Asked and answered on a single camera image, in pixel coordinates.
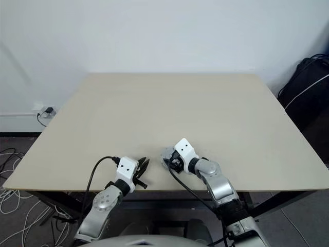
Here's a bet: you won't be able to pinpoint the black cables on bag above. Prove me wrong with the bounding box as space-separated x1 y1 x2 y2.
307 53 329 68

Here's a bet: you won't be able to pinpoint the grey robot torso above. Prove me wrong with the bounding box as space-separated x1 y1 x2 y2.
86 233 208 247

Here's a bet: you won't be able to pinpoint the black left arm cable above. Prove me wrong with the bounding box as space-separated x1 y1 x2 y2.
82 155 121 217

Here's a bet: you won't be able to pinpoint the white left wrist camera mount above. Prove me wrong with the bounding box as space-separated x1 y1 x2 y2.
116 156 140 193

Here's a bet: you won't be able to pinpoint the white floor cable tangle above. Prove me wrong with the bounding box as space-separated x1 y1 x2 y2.
0 151 71 247

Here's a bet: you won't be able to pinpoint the black floor cable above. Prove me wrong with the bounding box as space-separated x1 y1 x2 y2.
0 147 25 175

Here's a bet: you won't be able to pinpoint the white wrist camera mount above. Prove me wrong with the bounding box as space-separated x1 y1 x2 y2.
174 138 199 173
116 156 140 193

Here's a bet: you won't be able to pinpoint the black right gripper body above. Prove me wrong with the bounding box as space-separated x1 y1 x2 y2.
168 151 185 174

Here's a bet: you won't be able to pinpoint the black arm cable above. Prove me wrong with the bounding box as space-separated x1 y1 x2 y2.
168 166 229 247
82 155 121 217

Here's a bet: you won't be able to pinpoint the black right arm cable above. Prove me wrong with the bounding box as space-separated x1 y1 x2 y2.
168 166 229 247

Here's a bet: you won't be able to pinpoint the black adapter cord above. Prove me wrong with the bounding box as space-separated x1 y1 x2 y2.
36 111 49 127

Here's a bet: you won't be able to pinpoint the black bag with white stripe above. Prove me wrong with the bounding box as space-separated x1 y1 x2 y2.
278 54 329 136

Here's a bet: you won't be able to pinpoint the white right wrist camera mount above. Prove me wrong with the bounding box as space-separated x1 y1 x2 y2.
174 138 199 173

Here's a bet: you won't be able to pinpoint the white wall cable duct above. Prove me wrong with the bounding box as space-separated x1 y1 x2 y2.
0 112 39 118

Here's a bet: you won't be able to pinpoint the round silver motor cover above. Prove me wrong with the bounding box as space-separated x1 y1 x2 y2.
160 146 177 162

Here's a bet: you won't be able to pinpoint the white wall power outlet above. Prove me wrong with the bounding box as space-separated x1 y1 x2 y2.
32 102 59 119

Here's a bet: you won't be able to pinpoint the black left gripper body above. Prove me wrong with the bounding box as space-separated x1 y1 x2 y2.
132 164 149 189

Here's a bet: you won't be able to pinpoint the black floor stand legs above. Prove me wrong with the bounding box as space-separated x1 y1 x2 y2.
38 198 78 227

